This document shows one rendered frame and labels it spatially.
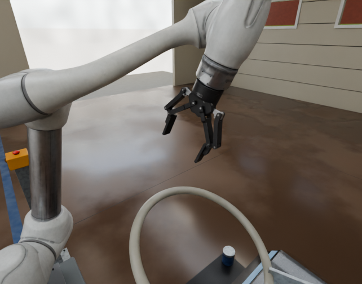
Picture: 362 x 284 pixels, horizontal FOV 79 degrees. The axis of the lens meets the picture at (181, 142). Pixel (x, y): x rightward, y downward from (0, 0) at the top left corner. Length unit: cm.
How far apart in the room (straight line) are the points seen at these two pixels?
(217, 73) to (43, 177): 67
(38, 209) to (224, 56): 82
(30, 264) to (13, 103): 55
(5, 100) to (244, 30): 53
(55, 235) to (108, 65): 71
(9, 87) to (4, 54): 596
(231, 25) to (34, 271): 92
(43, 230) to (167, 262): 137
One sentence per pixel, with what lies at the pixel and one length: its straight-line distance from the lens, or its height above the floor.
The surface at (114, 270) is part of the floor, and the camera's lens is 222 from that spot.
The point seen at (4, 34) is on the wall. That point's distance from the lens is 657.
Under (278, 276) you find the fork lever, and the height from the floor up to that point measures 109.
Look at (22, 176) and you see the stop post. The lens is 183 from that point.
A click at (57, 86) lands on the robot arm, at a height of 168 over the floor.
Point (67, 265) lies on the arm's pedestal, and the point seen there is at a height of 80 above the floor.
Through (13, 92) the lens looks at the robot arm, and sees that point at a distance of 61.
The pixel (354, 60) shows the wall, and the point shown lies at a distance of 699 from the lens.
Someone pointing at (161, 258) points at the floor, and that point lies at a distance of 221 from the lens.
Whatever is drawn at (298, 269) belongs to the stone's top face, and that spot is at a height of 80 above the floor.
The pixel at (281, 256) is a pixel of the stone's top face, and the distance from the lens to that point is 132.
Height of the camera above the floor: 179
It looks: 26 degrees down
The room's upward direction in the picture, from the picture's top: straight up
